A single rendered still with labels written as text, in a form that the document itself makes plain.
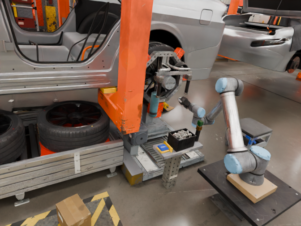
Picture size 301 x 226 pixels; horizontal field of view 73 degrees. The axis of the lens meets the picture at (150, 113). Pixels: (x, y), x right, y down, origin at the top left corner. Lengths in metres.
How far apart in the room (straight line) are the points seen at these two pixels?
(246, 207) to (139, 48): 1.36
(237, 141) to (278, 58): 2.83
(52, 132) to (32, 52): 1.12
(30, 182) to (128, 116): 0.90
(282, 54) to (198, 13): 2.23
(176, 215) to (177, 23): 1.80
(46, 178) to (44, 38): 2.31
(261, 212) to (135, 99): 1.22
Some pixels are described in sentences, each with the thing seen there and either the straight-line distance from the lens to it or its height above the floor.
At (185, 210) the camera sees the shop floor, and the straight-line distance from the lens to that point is 1.95.
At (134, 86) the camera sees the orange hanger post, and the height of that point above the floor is 0.94.
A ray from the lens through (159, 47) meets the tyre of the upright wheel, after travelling 2.14.
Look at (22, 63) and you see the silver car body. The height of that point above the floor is 0.99.
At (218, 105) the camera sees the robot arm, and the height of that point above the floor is 0.76.
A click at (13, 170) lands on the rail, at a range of 1.80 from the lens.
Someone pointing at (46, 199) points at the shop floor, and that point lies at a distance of 2.01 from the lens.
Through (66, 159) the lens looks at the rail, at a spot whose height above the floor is 0.34.
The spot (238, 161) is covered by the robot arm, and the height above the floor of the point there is 0.59.
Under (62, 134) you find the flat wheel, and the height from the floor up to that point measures 0.48.
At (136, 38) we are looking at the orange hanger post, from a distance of 1.48.
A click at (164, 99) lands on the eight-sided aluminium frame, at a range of 2.28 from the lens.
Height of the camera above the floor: 1.48
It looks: 27 degrees down
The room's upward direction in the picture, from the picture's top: 7 degrees clockwise
